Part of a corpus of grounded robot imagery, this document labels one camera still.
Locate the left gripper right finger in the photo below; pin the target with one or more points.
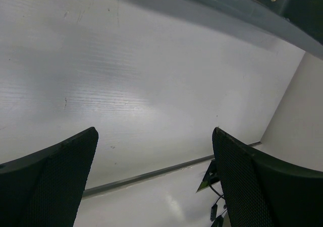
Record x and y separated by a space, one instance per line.
261 190

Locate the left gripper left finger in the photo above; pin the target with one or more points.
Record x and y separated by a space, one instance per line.
45 188

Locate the grey plastic bin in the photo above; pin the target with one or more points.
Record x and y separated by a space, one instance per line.
298 22

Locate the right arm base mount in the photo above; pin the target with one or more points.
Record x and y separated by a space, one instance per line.
219 208

